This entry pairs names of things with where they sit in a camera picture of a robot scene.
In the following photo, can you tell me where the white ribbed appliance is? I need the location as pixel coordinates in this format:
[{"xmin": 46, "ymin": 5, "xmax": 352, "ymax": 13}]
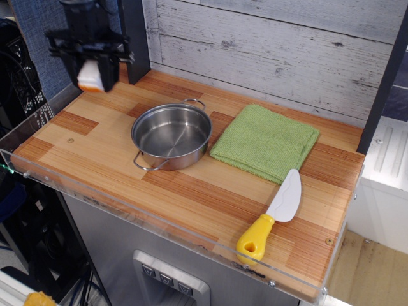
[{"xmin": 346, "ymin": 117, "xmax": 407, "ymax": 253}]

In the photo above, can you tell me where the stainless steel cabinet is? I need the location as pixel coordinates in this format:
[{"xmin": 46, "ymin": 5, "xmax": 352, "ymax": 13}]
[{"xmin": 64, "ymin": 195, "xmax": 300, "ymax": 305}]

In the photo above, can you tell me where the green folded cloth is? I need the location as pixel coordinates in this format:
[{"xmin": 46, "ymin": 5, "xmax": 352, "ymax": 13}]
[{"xmin": 210, "ymin": 104, "xmax": 319, "ymax": 184}]

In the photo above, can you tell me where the dark grey right post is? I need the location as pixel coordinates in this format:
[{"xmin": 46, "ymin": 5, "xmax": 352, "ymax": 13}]
[{"xmin": 356, "ymin": 8, "xmax": 407, "ymax": 154}]

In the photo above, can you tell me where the small stainless steel pot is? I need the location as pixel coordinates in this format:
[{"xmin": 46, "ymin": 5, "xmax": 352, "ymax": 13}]
[{"xmin": 131, "ymin": 99, "xmax": 212, "ymax": 171}]

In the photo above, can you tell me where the silver button control panel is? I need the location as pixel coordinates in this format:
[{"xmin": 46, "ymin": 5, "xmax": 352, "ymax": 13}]
[{"xmin": 133, "ymin": 250, "xmax": 211, "ymax": 305}]

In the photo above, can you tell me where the dark grey left post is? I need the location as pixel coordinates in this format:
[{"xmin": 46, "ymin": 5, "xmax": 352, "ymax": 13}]
[{"xmin": 117, "ymin": 0, "xmax": 150, "ymax": 84}]

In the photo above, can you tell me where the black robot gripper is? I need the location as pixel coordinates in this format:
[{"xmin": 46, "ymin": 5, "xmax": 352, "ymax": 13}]
[{"xmin": 45, "ymin": 1, "xmax": 134, "ymax": 92}]

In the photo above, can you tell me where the dark grey post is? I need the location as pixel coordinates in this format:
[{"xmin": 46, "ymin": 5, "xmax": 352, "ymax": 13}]
[
  {"xmin": 117, "ymin": 0, "xmax": 150, "ymax": 84},
  {"xmin": 356, "ymin": 8, "xmax": 407, "ymax": 154}
]

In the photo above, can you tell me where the black plastic crate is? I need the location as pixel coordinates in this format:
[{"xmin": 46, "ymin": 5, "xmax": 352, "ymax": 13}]
[{"xmin": 1, "ymin": 18, "xmax": 47, "ymax": 120}]

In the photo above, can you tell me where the white orange mushroom stem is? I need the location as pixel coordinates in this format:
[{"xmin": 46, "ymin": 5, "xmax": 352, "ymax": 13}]
[{"xmin": 77, "ymin": 60, "xmax": 105, "ymax": 92}]

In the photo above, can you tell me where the yellow handled white toy knife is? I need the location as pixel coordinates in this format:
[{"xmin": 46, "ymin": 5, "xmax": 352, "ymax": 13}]
[{"xmin": 236, "ymin": 169, "xmax": 302, "ymax": 265}]

